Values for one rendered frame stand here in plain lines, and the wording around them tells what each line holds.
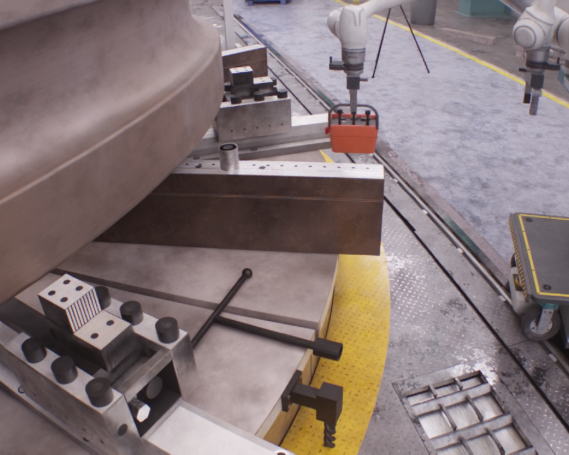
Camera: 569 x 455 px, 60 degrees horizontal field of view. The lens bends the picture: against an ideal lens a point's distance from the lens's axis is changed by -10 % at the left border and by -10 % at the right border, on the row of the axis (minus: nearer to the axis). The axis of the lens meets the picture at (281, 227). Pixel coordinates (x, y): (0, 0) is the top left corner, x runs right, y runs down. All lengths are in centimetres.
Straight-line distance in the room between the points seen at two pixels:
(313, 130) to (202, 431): 228
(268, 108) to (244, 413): 193
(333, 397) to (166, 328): 60
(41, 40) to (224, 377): 121
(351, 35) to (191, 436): 140
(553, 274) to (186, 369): 160
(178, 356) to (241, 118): 192
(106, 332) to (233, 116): 195
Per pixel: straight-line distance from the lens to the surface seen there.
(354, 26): 194
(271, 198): 226
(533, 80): 200
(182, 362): 151
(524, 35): 179
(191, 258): 242
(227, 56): 431
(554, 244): 265
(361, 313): 254
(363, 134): 211
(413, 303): 263
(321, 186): 221
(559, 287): 237
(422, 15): 941
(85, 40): 172
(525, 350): 250
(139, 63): 198
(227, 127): 314
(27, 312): 187
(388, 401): 218
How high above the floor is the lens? 167
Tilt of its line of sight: 32 degrees down
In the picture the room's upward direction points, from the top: 3 degrees counter-clockwise
